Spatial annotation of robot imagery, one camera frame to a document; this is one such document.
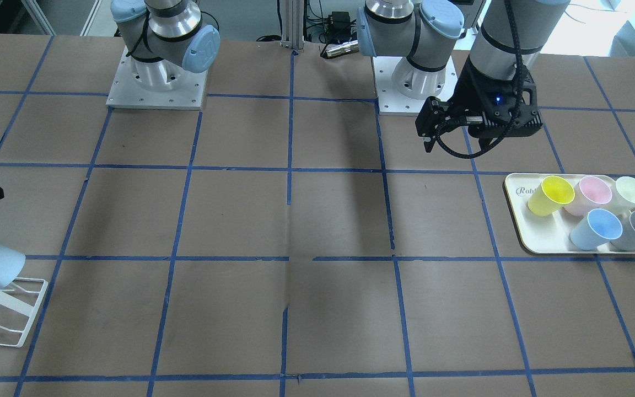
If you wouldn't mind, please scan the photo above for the pink cup on tray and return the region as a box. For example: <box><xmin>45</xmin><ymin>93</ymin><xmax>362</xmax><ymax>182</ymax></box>
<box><xmin>563</xmin><ymin>175</ymin><xmax>612</xmax><ymax>217</ymax></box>

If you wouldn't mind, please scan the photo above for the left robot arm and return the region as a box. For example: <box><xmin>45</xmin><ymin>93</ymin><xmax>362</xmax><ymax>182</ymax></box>
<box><xmin>356</xmin><ymin>1</ymin><xmax>569</xmax><ymax>160</ymax></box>

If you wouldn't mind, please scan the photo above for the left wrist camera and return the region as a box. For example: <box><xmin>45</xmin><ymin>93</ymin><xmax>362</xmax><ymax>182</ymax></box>
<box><xmin>468</xmin><ymin>79</ymin><xmax>543</xmax><ymax>139</ymax></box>

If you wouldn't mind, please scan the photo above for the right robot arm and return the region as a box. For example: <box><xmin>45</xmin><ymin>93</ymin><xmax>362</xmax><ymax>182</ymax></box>
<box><xmin>0</xmin><ymin>1</ymin><xmax>220</xmax><ymax>199</ymax></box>

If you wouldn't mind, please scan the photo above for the yellow cup on tray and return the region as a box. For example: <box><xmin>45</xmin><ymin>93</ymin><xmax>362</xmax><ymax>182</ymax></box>
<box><xmin>527</xmin><ymin>175</ymin><xmax>575</xmax><ymax>217</ymax></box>

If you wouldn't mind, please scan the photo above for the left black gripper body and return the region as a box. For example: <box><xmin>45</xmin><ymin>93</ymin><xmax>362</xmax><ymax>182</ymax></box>
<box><xmin>449</xmin><ymin>60</ymin><xmax>543</xmax><ymax>139</ymax></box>

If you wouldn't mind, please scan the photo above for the cream serving tray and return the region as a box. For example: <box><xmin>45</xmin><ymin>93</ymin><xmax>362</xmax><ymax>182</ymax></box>
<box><xmin>503</xmin><ymin>173</ymin><xmax>635</xmax><ymax>255</ymax></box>

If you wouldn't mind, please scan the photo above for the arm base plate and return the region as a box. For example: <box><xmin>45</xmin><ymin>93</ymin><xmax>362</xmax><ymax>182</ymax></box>
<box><xmin>106</xmin><ymin>48</ymin><xmax>208</xmax><ymax>111</ymax></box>
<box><xmin>372</xmin><ymin>56</ymin><xmax>457</xmax><ymax>116</ymax></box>

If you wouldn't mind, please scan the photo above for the aluminium frame post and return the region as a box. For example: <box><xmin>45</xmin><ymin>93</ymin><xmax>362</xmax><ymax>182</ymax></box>
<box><xmin>279</xmin><ymin>0</ymin><xmax>306</xmax><ymax>52</ymax></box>

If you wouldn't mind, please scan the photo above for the cream white cup on tray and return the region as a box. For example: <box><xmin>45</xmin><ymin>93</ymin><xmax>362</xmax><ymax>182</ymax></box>
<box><xmin>606</xmin><ymin>176</ymin><xmax>635</xmax><ymax>214</ymax></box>

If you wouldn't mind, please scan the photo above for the blue cup on tray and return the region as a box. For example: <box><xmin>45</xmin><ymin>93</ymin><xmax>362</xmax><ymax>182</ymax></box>
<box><xmin>569</xmin><ymin>208</ymin><xmax>623</xmax><ymax>250</ymax></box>

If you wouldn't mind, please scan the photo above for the white wire cup rack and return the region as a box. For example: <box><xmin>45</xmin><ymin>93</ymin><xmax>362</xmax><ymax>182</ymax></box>
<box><xmin>0</xmin><ymin>277</ymin><xmax>49</xmax><ymax>348</ymax></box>

